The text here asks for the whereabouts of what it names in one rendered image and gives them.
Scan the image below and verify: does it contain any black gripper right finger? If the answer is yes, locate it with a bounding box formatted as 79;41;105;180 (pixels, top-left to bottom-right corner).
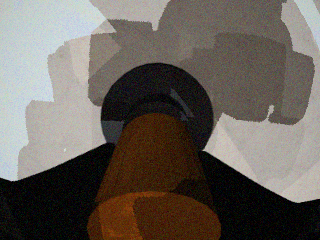
197;151;320;240

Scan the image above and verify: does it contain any orange knob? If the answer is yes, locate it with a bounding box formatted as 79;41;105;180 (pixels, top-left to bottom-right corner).
87;113;221;240

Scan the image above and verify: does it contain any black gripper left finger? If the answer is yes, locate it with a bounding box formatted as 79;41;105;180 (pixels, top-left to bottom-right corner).
0;143;116;240

